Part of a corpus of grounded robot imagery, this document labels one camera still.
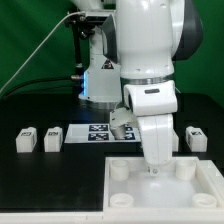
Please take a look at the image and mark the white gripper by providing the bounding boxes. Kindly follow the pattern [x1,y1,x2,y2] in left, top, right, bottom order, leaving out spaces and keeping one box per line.
[137,114,173,176]

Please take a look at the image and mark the white square tabletop tray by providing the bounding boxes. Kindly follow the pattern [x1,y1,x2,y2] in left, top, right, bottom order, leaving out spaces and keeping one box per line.
[103,157,224,213]

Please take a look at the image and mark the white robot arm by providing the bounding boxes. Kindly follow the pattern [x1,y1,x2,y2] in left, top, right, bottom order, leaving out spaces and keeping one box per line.
[71,0,202,176]

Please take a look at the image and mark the white fiducial marker sheet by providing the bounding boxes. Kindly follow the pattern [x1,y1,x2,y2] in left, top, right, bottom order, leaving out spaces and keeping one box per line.
[65,123,140,144]

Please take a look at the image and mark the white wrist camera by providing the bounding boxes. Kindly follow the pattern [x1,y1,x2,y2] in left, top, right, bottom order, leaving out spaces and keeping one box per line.
[109,103,137,140]

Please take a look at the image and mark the black base cables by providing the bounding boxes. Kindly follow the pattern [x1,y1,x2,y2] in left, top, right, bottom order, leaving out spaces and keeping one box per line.
[0,77,84,100]

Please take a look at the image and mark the black camera on stand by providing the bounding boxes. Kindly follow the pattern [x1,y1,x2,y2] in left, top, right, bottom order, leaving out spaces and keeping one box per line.
[65,10,113,82]

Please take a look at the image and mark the white camera cable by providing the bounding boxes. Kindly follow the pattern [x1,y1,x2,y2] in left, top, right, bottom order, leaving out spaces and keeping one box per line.
[0,10,86,95]

